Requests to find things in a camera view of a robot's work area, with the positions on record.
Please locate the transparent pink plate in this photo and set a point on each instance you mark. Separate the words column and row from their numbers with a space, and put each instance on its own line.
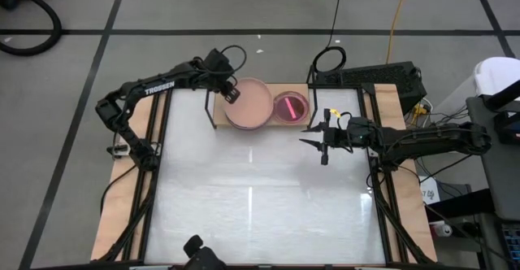
column 282, row 109

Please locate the opaque salmon plate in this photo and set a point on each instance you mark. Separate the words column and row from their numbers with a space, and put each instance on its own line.
column 252, row 103

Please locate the yellow connector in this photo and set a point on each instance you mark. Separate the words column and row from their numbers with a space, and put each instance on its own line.
column 418, row 109

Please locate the white can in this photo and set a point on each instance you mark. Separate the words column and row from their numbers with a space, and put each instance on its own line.
column 443, row 229

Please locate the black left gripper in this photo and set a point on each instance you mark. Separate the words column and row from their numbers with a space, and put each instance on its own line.
column 217, row 64

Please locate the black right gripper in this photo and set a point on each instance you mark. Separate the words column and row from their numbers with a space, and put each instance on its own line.
column 345, row 136

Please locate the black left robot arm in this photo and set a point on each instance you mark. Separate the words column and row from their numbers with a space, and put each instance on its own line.
column 183, row 77

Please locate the black rounded object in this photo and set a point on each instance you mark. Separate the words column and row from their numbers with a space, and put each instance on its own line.
column 203, row 259

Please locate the computer keyboard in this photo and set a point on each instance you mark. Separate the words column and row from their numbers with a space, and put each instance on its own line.
column 512, row 239

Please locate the white rounded object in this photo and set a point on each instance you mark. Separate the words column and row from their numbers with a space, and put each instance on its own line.
column 495, row 75

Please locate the white paper label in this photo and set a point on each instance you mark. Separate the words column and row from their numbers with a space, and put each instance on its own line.
column 430, row 190

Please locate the black aluminium rig frame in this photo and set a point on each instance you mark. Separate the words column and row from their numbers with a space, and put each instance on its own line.
column 384, row 229

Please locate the black computer case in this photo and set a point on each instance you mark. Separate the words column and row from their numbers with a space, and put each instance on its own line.
column 378, row 75

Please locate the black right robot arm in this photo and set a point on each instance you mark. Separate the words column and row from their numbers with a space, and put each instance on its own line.
column 438, row 138

